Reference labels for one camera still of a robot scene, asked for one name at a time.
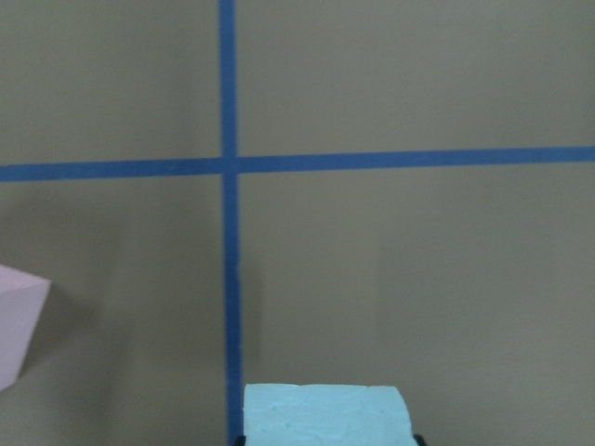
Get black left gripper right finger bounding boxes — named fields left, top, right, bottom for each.
left=413, top=434, right=426, bottom=446

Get light blue block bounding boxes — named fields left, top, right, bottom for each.
left=244, top=384, right=417, bottom=445

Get pink foam block near left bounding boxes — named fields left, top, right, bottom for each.
left=1, top=265, right=51, bottom=390

